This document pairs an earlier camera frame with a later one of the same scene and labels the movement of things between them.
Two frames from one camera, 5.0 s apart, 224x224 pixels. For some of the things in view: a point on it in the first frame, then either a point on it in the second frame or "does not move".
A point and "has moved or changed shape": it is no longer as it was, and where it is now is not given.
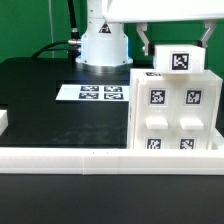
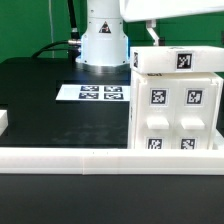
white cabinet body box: (172, 110) does not move
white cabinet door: (193, 113) does not move
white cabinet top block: (179, 58) has moved or changed shape
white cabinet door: (155, 113) does not move
